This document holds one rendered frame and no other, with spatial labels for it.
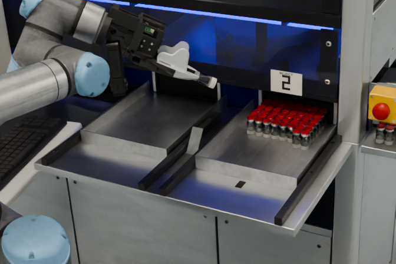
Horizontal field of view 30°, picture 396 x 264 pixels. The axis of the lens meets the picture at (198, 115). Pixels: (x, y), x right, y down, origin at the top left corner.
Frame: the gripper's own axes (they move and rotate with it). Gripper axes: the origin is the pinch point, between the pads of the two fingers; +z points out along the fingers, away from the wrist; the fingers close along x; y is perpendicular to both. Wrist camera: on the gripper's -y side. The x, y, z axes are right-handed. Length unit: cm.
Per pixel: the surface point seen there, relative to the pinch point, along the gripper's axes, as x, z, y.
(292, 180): 8.9, 32.6, -16.3
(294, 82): 35.3, 30.1, -2.2
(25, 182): 33, -22, -55
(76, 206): 77, -4, -82
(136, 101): 60, -2, -33
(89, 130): 41, -12, -38
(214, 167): 18.7, 17.5, -24.6
